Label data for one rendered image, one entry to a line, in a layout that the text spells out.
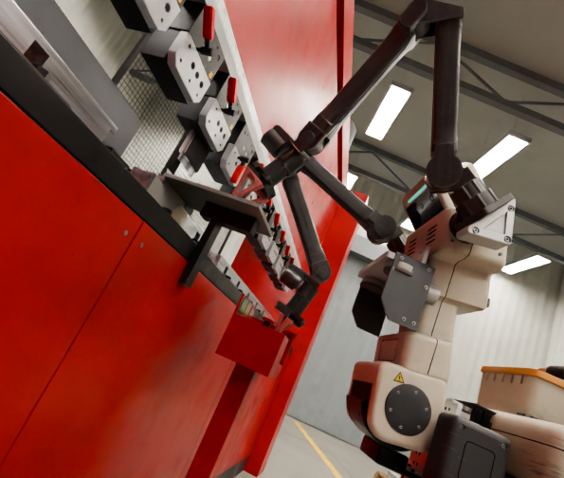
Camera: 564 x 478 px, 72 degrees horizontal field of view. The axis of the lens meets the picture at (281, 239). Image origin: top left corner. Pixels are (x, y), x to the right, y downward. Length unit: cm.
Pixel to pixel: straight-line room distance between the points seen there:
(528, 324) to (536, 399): 943
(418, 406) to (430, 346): 13
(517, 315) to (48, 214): 1015
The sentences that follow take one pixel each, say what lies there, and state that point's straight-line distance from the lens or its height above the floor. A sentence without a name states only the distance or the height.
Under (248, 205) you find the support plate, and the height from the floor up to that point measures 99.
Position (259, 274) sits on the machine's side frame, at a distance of 322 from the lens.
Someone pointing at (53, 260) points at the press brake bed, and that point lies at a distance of 65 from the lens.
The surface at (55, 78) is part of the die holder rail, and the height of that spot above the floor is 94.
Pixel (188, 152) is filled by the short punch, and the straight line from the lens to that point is 109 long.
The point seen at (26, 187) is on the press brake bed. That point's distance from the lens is 58.
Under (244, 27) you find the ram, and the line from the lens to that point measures 118.
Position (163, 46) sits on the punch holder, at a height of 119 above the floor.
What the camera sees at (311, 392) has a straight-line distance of 850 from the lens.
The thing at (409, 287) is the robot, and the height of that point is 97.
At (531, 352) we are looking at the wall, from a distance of 1048.
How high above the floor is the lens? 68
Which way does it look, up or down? 17 degrees up
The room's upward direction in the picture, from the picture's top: 25 degrees clockwise
